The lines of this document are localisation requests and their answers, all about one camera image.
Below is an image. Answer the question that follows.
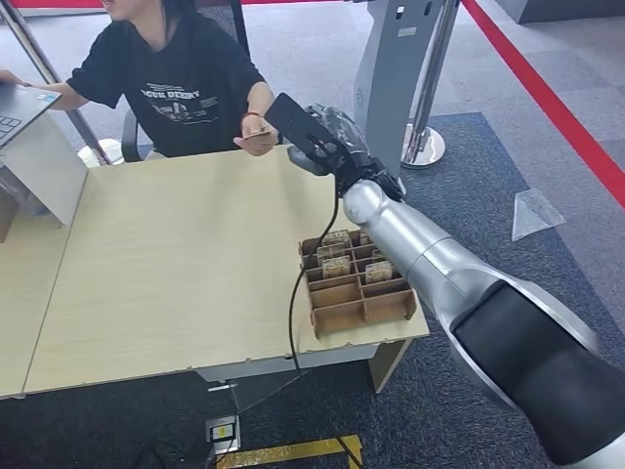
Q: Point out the yellow floor tape frame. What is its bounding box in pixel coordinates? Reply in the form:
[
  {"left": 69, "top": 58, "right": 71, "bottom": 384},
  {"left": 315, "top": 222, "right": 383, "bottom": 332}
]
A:
[{"left": 216, "top": 434, "right": 364, "bottom": 469}]

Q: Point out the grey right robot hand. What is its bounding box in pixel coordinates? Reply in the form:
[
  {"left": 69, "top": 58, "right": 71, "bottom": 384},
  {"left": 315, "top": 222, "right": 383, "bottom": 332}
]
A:
[{"left": 264, "top": 92, "right": 373, "bottom": 181}]

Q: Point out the black pole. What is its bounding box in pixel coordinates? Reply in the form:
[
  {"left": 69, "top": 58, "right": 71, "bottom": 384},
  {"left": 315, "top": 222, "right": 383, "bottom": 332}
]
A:
[{"left": 229, "top": 0, "right": 251, "bottom": 60}]

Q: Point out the red barrier belt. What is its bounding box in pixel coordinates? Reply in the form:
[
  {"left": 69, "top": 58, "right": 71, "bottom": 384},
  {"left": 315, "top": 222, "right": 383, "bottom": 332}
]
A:
[
  {"left": 10, "top": 0, "right": 105, "bottom": 9},
  {"left": 461, "top": 0, "right": 625, "bottom": 212}
]

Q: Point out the light wooden desk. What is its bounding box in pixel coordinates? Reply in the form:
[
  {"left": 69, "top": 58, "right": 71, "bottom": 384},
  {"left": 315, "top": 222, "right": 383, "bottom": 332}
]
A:
[
  {"left": 0, "top": 210, "right": 75, "bottom": 401},
  {"left": 23, "top": 145, "right": 431, "bottom": 396}
]

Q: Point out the person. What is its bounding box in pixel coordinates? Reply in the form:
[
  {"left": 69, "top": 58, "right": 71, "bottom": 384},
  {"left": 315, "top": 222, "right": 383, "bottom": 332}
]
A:
[{"left": 0, "top": 0, "right": 280, "bottom": 160}]

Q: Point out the grey laptop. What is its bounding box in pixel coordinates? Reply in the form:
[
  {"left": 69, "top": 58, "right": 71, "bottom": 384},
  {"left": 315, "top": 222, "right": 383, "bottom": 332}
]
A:
[{"left": 0, "top": 82, "right": 63, "bottom": 151}]

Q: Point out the clear plastic sheet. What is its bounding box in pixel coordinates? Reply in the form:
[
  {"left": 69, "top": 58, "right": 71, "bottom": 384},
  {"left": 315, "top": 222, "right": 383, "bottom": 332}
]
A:
[{"left": 510, "top": 188, "right": 568, "bottom": 242}]

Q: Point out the person's left hand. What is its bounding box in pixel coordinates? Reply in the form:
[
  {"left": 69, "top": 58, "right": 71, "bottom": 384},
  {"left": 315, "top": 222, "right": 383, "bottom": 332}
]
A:
[{"left": 233, "top": 114, "right": 280, "bottom": 157}]

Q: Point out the black office chair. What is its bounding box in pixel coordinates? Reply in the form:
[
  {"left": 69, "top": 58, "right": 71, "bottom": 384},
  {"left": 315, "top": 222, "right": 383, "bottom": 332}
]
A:
[{"left": 120, "top": 108, "right": 167, "bottom": 164}]

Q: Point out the black cable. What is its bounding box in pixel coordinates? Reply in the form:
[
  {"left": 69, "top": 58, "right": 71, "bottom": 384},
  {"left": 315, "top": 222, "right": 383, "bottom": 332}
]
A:
[
  {"left": 286, "top": 169, "right": 366, "bottom": 469},
  {"left": 209, "top": 435, "right": 237, "bottom": 469}
]

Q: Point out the white laptop stand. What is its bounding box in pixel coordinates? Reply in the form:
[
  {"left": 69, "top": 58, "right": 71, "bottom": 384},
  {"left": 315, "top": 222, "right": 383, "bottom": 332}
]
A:
[{"left": 0, "top": 112, "right": 89, "bottom": 227}]

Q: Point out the silver floor socket box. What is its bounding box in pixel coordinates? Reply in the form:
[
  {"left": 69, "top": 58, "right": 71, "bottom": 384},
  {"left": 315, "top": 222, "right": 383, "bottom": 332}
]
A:
[{"left": 205, "top": 414, "right": 242, "bottom": 455}]

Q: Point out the grey kiosk stand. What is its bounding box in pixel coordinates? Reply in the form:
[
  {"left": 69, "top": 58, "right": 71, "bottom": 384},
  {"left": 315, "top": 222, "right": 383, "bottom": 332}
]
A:
[{"left": 353, "top": 0, "right": 461, "bottom": 181}]

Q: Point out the wooden card organizer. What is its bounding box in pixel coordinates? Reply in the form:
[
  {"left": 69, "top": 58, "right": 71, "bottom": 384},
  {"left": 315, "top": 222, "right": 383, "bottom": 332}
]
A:
[{"left": 299, "top": 228, "right": 418, "bottom": 340}]

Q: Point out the silver stanchion post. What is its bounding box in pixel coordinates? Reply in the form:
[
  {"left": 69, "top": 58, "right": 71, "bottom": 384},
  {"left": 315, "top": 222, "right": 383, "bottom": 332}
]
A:
[
  {"left": 0, "top": 0, "right": 124, "bottom": 169},
  {"left": 401, "top": 0, "right": 461, "bottom": 171}
]

